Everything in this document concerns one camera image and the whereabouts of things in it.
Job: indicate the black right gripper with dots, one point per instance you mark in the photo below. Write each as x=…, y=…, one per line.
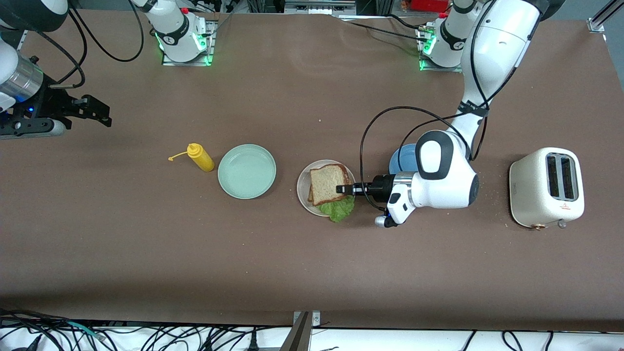
x=54, y=105

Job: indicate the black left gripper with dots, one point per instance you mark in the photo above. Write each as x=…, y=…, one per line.
x=379, y=188

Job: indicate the brown bread slice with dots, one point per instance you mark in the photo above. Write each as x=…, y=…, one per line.
x=326, y=185
x=309, y=194

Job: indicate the green lettuce leaf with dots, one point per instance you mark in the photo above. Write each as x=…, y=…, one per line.
x=339, y=209

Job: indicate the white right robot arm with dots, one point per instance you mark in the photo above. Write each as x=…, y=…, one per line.
x=175, y=34

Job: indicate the beige plate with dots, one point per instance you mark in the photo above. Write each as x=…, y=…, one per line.
x=301, y=187

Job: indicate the blue plate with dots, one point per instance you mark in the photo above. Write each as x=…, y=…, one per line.
x=399, y=163

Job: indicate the mint green plate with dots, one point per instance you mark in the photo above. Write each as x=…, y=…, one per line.
x=246, y=171

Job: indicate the yellow squeeze bottle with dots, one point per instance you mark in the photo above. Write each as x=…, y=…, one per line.
x=202, y=158

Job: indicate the black power plug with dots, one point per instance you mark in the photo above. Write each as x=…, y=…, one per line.
x=252, y=341

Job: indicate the white two-slot toaster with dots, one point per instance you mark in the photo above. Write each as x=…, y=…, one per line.
x=529, y=195

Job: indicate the grey metal fixture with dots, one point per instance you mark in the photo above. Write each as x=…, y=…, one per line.
x=317, y=7

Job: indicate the red box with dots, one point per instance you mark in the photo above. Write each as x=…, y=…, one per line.
x=429, y=5

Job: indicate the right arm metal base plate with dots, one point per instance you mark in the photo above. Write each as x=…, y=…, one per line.
x=211, y=53

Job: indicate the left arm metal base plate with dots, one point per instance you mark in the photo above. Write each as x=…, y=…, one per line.
x=438, y=68

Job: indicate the aluminium table bracket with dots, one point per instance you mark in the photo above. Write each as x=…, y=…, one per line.
x=302, y=336

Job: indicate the aluminium frame rail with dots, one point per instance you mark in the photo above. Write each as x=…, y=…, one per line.
x=597, y=23

